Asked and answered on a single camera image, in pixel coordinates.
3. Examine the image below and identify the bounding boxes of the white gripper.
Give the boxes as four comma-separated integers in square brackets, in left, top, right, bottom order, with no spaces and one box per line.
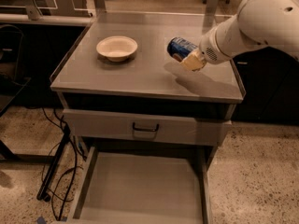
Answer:
[180,25,232,71]

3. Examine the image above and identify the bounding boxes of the blue pepsi can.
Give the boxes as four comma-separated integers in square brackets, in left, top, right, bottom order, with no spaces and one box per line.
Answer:
[167,37,197,62]

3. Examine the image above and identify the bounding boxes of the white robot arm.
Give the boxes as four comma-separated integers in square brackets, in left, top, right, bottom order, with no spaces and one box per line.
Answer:
[180,0,299,71]

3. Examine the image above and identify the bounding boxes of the grey metal drawer cabinet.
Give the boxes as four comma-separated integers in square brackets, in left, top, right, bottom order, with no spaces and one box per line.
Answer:
[50,10,247,224]

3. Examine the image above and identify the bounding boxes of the open middle drawer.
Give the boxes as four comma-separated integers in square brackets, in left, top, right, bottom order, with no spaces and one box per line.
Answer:
[67,147,212,224]

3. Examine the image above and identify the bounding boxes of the closed upper drawer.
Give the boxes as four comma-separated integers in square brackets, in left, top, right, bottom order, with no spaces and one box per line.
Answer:
[63,109,232,146]

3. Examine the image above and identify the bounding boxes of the white paper bowl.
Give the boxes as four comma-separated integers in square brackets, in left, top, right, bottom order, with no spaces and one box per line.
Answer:
[96,36,138,63]

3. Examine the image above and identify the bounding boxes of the dark chair at left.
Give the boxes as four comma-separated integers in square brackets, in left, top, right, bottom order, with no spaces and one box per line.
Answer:
[0,24,30,116]

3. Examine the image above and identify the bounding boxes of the black floor stand leg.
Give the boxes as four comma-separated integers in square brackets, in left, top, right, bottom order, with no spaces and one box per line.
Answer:
[36,125,70,202]

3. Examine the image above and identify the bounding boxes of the grey metal post right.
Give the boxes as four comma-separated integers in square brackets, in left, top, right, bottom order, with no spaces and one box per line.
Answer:
[202,0,219,33]

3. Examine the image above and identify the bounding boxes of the black drawer handle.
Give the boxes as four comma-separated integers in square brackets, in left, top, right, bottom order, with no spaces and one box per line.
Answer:
[132,122,160,133]

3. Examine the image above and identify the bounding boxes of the black floor cables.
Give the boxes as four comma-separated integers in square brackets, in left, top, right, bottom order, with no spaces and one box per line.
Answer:
[40,106,88,221]

